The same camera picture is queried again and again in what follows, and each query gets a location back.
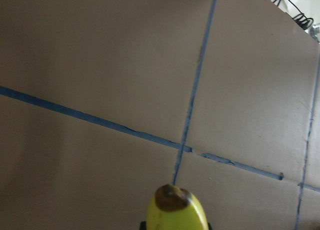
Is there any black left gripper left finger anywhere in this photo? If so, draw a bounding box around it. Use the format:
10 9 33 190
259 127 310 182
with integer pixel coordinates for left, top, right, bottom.
139 221 147 230

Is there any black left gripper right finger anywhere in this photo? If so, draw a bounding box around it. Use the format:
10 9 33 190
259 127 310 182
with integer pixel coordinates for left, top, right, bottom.
207 222 213 230

